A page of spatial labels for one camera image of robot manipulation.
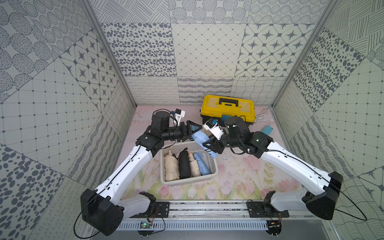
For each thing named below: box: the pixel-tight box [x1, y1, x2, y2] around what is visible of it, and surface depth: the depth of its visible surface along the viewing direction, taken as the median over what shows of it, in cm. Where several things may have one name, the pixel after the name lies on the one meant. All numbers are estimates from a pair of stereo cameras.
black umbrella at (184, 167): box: [178, 147, 192, 180], surface depth 84 cm
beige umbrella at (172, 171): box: [164, 150, 180, 182], surface depth 80 cm
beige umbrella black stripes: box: [188, 151, 202, 178], surface depth 84 cm
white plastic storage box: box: [159, 140, 219, 187], surface depth 83 cm
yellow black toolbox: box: [200, 94, 256, 126], surface depth 100 cm
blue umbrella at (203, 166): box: [193, 152, 212, 175], surface depth 86 cm
